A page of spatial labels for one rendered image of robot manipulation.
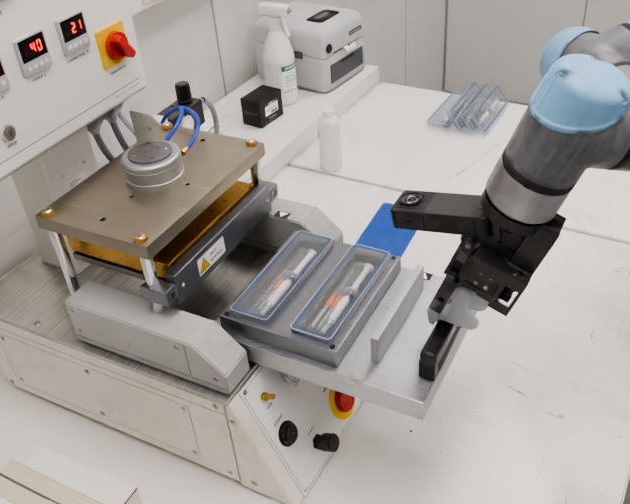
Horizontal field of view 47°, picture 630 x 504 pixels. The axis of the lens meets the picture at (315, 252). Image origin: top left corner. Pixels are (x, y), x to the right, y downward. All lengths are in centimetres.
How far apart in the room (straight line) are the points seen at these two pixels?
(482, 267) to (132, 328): 44
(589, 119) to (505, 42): 277
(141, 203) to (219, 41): 107
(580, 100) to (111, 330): 63
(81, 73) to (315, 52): 93
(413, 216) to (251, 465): 40
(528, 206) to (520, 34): 270
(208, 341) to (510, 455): 46
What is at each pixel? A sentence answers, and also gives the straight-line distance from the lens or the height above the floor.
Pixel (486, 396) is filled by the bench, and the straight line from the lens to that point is 114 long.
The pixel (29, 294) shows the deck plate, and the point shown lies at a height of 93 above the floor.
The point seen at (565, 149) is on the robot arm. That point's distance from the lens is 68.
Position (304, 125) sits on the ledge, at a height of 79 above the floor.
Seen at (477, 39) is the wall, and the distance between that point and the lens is 346.
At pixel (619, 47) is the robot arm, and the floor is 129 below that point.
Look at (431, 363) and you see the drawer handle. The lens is 83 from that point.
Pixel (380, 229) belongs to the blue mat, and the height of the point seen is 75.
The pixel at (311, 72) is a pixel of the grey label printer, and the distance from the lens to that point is 191.
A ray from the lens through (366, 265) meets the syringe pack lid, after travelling 96.
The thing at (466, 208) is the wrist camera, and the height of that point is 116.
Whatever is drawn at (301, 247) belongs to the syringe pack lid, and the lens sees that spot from 100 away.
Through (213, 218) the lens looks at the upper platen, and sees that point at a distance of 98.
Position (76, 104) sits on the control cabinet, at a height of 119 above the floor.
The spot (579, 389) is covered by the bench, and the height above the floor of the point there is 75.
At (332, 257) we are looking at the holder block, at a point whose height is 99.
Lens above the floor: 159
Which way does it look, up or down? 37 degrees down
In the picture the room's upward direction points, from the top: 5 degrees counter-clockwise
